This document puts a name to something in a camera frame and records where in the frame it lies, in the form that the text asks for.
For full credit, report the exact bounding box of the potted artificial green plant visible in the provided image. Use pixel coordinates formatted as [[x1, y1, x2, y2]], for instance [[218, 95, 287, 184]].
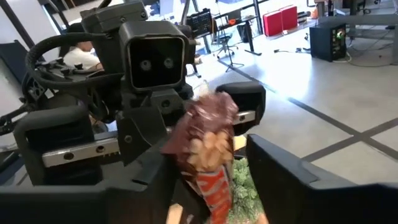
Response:
[[228, 157, 271, 224]]

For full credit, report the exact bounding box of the red cabinet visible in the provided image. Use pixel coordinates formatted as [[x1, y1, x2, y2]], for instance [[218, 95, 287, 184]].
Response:
[[279, 4, 299, 31], [262, 10, 284, 37]]

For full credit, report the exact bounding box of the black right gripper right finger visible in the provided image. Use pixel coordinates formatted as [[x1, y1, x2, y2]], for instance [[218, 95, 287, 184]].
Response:
[[246, 133, 398, 224]]

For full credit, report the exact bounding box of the black desk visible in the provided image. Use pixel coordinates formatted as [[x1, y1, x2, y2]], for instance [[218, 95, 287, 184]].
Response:
[[213, 14, 263, 57]]

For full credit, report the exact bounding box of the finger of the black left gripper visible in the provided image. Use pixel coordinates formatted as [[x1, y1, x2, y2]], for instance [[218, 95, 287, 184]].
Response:
[[116, 105, 169, 167]]

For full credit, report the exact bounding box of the black office chair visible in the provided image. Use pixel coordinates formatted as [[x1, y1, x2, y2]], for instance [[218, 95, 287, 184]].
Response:
[[215, 32, 239, 60]]

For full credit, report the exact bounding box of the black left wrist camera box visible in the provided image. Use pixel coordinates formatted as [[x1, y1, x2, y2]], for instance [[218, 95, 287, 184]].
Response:
[[119, 20, 191, 93]]

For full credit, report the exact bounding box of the black computer tower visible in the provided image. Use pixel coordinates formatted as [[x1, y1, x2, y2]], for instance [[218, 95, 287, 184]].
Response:
[[309, 22, 348, 62]]

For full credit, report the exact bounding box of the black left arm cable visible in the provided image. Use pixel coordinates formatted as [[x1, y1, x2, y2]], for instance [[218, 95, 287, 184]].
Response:
[[24, 32, 125, 91]]

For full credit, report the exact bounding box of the brown snickers candy bar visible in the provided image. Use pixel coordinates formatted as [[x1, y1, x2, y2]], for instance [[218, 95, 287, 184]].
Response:
[[160, 91, 241, 224]]

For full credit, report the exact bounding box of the person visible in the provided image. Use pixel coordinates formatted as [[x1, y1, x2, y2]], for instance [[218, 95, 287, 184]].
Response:
[[58, 22, 104, 72]]

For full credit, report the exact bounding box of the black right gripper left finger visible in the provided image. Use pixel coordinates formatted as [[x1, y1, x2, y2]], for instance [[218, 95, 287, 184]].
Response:
[[0, 134, 180, 224]]

